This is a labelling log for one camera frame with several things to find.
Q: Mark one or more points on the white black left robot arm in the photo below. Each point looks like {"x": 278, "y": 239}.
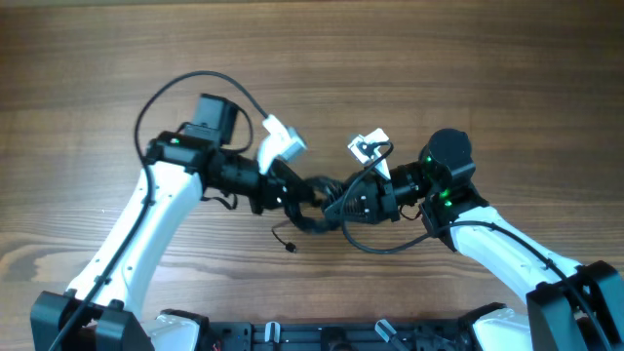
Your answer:
{"x": 101, "y": 307}

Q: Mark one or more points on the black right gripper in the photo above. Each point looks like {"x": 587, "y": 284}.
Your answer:
{"x": 383, "y": 198}

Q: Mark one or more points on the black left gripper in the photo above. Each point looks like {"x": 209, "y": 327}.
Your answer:
{"x": 275, "y": 195}

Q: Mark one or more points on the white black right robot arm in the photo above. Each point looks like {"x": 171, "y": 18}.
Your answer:
{"x": 570, "y": 306}

